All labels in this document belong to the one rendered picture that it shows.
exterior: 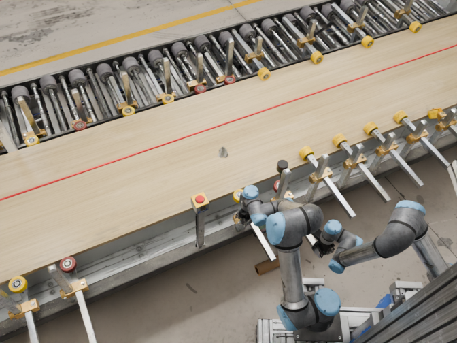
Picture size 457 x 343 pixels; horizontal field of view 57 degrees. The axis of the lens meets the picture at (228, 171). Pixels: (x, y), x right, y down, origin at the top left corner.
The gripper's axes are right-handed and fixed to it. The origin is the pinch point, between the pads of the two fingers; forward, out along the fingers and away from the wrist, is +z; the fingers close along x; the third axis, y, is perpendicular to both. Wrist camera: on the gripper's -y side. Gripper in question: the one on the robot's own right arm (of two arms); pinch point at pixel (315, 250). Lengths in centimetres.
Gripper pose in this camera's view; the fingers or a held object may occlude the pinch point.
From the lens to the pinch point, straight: 244.2
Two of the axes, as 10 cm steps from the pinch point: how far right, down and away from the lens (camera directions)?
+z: -0.5, 5.6, 8.2
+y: 4.4, 7.5, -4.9
